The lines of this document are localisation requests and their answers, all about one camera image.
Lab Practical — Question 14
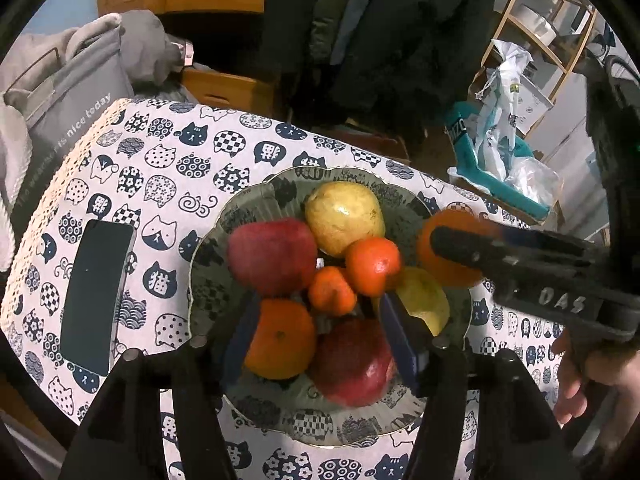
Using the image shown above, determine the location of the grey hoodie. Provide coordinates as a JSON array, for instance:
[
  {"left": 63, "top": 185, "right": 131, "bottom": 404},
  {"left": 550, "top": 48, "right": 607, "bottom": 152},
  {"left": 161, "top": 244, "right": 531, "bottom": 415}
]
[{"left": 119, "top": 8, "right": 194, "bottom": 87}]

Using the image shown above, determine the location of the cat print tablecloth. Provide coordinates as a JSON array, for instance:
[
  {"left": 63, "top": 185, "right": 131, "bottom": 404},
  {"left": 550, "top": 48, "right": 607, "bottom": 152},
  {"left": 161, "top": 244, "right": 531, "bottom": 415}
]
[{"left": 0, "top": 98, "right": 567, "bottom": 480}]

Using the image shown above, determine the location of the green patterned glass plate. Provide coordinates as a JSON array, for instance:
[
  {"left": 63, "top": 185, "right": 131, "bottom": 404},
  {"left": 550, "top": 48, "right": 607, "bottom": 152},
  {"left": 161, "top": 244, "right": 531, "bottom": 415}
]
[{"left": 188, "top": 165, "right": 474, "bottom": 449}]

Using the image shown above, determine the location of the white pot with lid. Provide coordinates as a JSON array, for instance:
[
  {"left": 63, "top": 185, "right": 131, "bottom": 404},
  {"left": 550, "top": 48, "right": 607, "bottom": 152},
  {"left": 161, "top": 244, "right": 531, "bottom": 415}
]
[{"left": 516, "top": 3, "right": 559, "bottom": 44}]

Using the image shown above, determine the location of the tangerine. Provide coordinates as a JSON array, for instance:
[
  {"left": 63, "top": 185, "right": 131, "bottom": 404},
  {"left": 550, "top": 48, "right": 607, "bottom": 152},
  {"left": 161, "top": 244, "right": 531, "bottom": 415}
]
[
  {"left": 307, "top": 266, "right": 359, "bottom": 317},
  {"left": 345, "top": 237, "right": 403, "bottom": 297}
]

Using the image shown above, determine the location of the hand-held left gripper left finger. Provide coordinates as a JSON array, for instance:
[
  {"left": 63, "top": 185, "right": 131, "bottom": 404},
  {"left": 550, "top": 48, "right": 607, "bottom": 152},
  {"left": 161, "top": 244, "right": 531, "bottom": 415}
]
[{"left": 60, "top": 290, "right": 263, "bottom": 480}]

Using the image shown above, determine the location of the white patterned drawer box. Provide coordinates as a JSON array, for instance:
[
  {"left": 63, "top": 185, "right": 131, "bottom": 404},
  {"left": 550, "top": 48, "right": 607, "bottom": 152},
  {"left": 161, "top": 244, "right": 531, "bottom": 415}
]
[{"left": 514, "top": 71, "right": 557, "bottom": 132}]

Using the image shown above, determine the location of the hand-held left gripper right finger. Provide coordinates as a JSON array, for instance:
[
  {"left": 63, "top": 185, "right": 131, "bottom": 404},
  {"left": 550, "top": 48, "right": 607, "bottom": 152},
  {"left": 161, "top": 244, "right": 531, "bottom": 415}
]
[{"left": 377, "top": 292, "right": 581, "bottom": 480}]

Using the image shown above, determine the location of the person's right hand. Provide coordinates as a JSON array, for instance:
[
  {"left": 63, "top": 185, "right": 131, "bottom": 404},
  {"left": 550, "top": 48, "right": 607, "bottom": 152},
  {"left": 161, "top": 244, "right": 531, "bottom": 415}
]
[{"left": 552, "top": 330, "right": 640, "bottom": 427}]

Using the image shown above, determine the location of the teal box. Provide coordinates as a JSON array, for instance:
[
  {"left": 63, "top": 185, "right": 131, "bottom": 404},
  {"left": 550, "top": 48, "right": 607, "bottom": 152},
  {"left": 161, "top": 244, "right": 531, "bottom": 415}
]
[{"left": 444, "top": 100, "right": 557, "bottom": 222}]

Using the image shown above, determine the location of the black coat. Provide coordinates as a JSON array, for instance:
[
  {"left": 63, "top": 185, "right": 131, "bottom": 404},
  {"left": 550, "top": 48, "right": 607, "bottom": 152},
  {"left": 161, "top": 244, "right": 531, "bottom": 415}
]
[{"left": 259, "top": 0, "right": 497, "bottom": 127}]

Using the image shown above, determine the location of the wooden drawer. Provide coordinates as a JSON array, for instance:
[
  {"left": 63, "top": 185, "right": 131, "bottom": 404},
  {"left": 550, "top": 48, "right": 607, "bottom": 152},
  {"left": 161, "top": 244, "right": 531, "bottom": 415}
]
[{"left": 180, "top": 66, "right": 282, "bottom": 112}]

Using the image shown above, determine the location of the yellow lemon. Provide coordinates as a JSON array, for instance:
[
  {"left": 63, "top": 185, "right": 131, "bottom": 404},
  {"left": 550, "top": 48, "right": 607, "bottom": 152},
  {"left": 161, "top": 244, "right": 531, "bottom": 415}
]
[{"left": 372, "top": 266, "right": 451, "bottom": 337}]

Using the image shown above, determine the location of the red apple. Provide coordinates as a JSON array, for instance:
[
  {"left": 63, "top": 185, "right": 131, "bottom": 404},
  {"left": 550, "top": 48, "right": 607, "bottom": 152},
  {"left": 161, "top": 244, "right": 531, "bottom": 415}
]
[
  {"left": 228, "top": 218, "right": 319, "bottom": 297},
  {"left": 307, "top": 317, "right": 399, "bottom": 408}
]

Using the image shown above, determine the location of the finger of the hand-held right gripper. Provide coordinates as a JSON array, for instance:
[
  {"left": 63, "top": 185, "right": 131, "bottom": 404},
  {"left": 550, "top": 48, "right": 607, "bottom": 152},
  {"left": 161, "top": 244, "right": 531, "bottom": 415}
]
[{"left": 430, "top": 226, "right": 601, "bottom": 287}]

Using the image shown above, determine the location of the bamboo shelf rack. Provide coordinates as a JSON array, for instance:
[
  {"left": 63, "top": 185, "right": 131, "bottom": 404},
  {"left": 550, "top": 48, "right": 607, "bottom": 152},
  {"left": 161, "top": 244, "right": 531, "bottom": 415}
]
[{"left": 479, "top": 0, "right": 599, "bottom": 112}]

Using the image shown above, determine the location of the clear plastic bag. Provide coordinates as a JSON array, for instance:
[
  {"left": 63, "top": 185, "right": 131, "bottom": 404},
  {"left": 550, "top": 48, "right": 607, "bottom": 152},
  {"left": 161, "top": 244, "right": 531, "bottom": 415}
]
[{"left": 504, "top": 156, "right": 564, "bottom": 209}]

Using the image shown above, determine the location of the yellow-green pear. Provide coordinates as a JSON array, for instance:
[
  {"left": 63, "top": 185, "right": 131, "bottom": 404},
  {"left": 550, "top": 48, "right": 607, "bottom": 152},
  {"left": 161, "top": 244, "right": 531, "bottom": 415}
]
[{"left": 304, "top": 182, "right": 387, "bottom": 259}]

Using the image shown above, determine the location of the black smartphone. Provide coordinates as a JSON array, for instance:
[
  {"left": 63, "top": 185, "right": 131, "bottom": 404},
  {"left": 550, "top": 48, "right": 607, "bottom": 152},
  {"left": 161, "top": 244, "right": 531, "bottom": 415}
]
[{"left": 59, "top": 218, "right": 137, "bottom": 377}]

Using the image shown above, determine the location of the grey laundry bag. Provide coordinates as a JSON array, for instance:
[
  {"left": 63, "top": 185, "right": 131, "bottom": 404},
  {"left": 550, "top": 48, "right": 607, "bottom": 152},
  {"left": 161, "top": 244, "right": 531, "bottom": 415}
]
[{"left": 4, "top": 25, "right": 137, "bottom": 232}]

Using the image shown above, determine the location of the large orange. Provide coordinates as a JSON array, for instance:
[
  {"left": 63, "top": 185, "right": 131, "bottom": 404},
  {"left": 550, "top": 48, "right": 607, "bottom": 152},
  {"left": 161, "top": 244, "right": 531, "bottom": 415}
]
[
  {"left": 417, "top": 209, "right": 502, "bottom": 289},
  {"left": 243, "top": 298, "right": 318, "bottom": 380}
]

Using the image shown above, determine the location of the grey jacket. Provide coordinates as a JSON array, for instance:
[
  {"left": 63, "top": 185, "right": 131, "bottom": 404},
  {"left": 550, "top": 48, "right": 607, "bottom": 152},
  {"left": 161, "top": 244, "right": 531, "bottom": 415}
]
[{"left": 309, "top": 0, "right": 377, "bottom": 67}]

